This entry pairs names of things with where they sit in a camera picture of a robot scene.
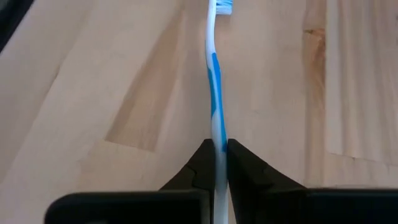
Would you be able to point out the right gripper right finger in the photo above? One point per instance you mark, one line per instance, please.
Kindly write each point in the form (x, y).
(248, 186)

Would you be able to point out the blue white toothbrush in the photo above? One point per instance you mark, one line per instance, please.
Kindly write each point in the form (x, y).
(216, 93)

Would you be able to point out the black aluminium table frame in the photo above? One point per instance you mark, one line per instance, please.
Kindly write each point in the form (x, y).
(9, 12)

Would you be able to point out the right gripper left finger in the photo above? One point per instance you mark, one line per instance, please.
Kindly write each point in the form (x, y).
(199, 180)

